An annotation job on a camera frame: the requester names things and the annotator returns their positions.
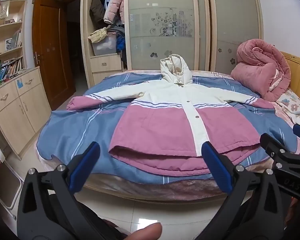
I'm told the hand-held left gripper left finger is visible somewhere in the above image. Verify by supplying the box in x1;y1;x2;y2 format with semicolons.
17;141;120;240

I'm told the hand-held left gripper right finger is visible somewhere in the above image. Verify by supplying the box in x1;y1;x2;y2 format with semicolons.
201;141;285;240

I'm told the pink and white hooded jacket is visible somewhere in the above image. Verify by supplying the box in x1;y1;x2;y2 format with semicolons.
66;53;275;178

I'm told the grey clothes pile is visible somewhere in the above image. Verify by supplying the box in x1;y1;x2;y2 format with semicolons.
107;22;125;37

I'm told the person's left hand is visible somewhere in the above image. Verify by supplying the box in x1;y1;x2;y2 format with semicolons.
126;222;163;240

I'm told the blue plaid blanket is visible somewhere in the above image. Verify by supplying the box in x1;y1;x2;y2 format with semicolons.
36;71;300;184

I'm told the rolled pink quilt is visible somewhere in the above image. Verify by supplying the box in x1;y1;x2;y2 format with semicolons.
230;39;292;102

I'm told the beige bookshelf cabinet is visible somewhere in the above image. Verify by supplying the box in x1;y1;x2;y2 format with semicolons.
0;0;53;160

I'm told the brown wooden door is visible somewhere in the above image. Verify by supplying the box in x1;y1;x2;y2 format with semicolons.
32;0;77;110

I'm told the clear plastic storage box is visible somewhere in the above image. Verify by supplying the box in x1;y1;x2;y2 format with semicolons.
92;34;118;56

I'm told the row of books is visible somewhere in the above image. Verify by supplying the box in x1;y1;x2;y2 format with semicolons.
0;56;24;80

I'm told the blue garment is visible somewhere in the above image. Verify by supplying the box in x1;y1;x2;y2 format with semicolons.
116;35;127;53

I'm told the yellow cloth bag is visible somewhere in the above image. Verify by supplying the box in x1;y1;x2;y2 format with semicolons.
88;26;112;43

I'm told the dark brown hanging jacket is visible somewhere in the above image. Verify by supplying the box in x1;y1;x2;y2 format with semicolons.
89;0;108;24

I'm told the pink puffer jacket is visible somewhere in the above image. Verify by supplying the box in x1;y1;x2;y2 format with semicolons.
104;0;125;25

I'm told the beige sliding door wardrobe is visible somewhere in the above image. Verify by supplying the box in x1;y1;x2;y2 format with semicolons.
80;0;264;88

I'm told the white paper bag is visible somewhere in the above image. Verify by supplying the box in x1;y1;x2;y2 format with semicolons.
0;1;10;20

